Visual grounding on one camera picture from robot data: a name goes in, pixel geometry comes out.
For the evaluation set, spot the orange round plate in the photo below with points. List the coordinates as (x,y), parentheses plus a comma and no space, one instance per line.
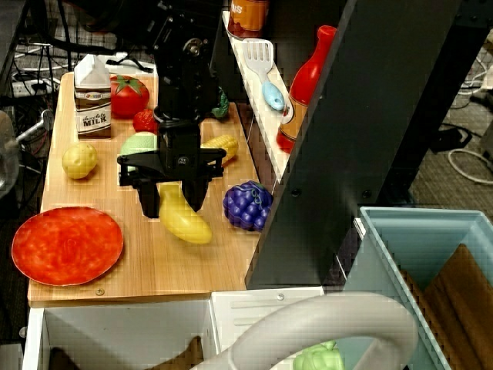
(67,246)

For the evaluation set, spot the red toy strawberry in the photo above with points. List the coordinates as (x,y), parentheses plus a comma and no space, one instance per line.
(144,121)

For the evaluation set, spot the light green toy fruit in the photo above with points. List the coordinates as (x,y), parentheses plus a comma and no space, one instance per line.
(138,144)

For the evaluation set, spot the orange soup can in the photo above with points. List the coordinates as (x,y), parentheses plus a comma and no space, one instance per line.
(248,17)

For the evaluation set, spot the light blue plastic bin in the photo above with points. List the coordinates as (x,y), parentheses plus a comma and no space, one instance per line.
(423,227)

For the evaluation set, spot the dark grey upright post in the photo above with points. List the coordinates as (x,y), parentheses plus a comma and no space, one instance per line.
(346,154)

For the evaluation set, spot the red ketchup bottle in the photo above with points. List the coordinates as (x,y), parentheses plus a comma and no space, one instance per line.
(304,85)

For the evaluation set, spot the white toy sink unit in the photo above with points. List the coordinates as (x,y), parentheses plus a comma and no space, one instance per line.
(115,327)

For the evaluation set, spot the yellow toy corn cob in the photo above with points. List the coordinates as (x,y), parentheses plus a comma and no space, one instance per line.
(225,146)

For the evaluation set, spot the yellow toy potato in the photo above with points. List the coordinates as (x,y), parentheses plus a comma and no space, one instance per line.
(79,161)

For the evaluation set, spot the chocolate milk carton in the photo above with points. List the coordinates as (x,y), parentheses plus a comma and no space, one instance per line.
(92,104)

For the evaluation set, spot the grey toy faucet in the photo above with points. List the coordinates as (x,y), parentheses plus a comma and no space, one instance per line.
(327,308)

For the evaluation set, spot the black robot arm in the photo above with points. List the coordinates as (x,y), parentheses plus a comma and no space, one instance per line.
(181,77)

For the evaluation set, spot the white power strip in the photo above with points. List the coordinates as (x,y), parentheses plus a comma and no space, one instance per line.
(29,88)

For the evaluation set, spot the purple toy grapes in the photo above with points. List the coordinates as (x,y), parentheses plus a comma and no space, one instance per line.
(246,208)

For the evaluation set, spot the red toy tomato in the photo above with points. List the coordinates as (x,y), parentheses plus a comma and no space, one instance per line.
(129,98)

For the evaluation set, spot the light green toy grapes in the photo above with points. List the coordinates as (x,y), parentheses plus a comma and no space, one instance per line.
(317,358)

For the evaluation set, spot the yellow toy banana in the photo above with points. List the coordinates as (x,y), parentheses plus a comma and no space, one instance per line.
(185,227)

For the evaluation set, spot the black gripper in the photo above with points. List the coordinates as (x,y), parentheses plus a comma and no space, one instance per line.
(179,154)

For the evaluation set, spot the black metal frame leg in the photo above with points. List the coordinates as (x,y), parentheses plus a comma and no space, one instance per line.
(429,115)

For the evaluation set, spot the white shelf ledge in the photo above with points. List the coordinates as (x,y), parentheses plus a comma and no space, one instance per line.
(265,127)

